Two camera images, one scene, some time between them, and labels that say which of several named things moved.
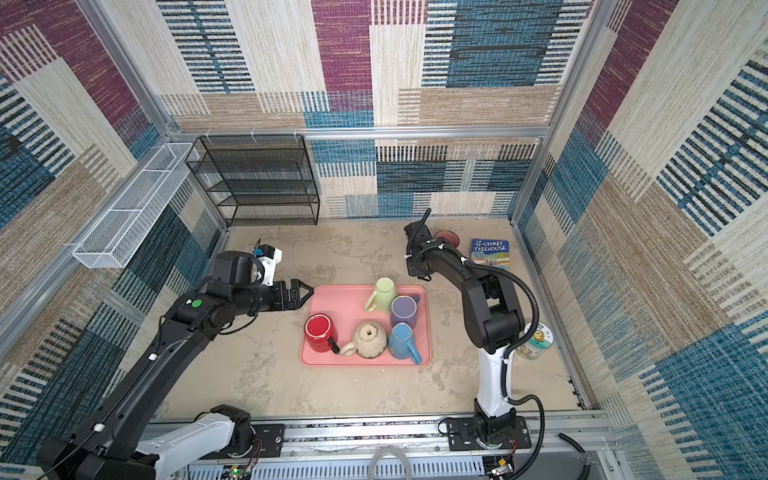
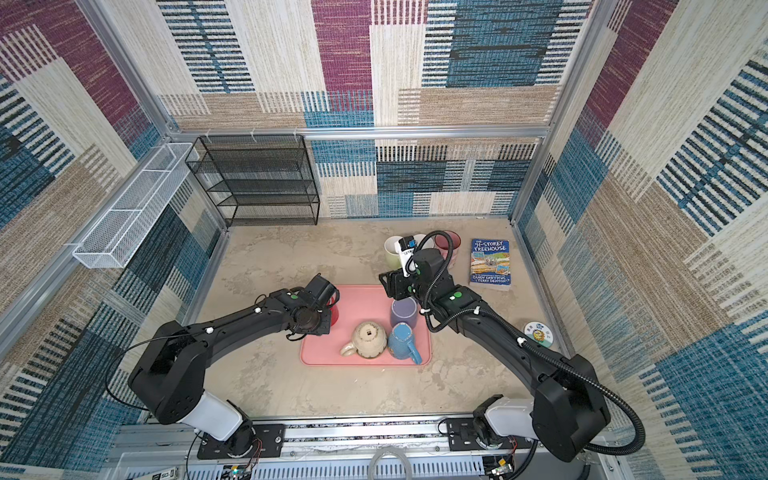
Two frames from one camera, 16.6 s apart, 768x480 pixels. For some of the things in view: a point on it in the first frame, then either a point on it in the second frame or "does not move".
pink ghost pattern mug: (451, 236) does not move
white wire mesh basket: (117, 235) does not move
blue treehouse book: (491, 252) does not move
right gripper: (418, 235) to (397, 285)
